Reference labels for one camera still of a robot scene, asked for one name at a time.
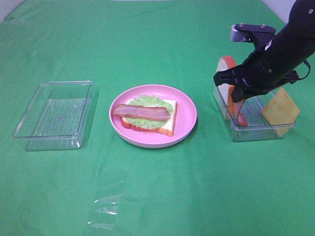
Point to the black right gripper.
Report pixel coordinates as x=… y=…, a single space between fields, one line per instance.
x=263 y=70

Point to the toast bread slice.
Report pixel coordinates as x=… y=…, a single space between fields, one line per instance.
x=171 y=124
x=225 y=63

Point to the green lettuce leaf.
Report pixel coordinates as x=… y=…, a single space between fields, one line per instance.
x=145 y=124

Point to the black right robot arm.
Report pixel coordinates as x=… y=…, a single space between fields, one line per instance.
x=301 y=26

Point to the right clear plastic tray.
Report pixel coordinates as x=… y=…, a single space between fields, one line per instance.
x=258 y=127

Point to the clear plastic tray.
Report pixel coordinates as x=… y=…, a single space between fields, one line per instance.
x=57 y=116
x=258 y=127

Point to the yellow cheese slice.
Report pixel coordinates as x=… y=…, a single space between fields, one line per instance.
x=280 y=113

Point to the pink round plate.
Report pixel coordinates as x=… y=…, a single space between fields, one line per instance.
x=185 y=119

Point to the green tablecloth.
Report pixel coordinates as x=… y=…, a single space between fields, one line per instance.
x=207 y=185

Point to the clear plastic film sheet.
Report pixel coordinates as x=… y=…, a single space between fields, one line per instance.
x=104 y=209

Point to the left clear plastic tray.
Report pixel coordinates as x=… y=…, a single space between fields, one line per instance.
x=57 y=116

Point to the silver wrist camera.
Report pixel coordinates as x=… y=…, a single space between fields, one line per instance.
x=259 y=35

